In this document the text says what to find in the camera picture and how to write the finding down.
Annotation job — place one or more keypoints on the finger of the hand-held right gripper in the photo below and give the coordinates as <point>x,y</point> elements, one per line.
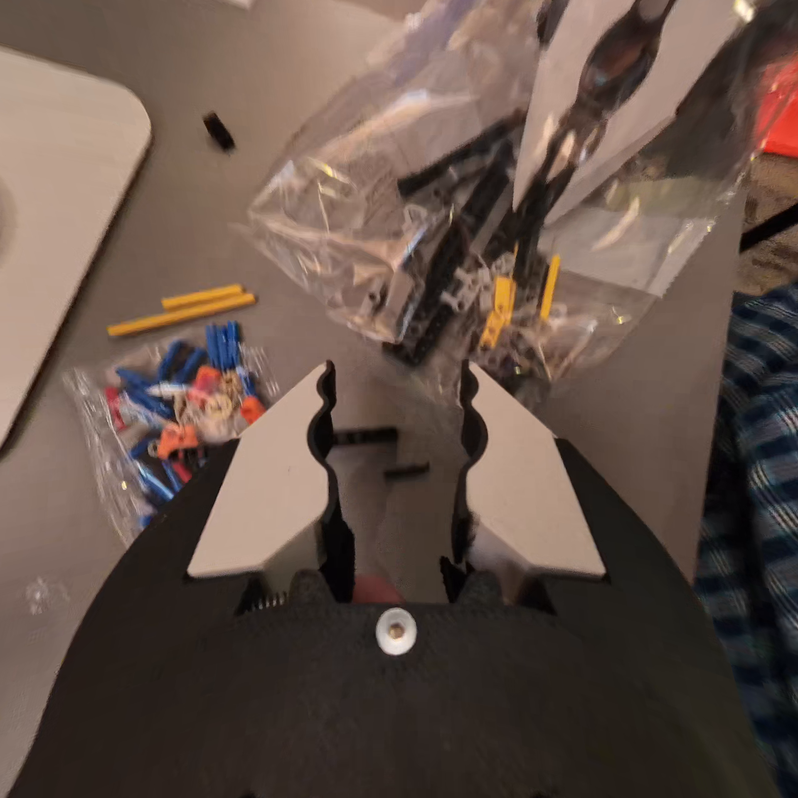
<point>555,81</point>
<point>679,56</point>

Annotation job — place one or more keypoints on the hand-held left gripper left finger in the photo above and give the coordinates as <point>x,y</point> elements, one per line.
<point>268,499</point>

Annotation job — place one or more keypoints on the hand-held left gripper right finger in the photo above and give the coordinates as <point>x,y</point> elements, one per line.
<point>530,499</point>

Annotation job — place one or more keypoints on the black lego beam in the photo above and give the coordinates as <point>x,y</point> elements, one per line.
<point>368,435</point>

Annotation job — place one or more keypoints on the large bag of black lego parts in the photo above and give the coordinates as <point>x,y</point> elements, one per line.
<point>386,206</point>

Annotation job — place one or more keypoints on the black lego pin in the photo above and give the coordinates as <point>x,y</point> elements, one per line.
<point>406,471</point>

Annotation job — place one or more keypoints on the small bag of colourful lego pins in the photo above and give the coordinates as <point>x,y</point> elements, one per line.
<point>168,405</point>

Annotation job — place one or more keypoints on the long yellow lego axle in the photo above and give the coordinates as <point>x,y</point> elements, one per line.
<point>181,315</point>

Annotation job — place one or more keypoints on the short yellow lego axle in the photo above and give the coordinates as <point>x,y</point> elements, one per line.
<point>202,296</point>

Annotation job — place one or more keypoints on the small black lego piece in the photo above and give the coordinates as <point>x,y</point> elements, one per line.
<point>218,131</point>

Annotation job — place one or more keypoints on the red object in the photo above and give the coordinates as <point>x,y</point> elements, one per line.
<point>782,118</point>

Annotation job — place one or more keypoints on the person's blue plaid shirt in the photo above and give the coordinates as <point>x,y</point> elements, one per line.
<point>760,499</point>

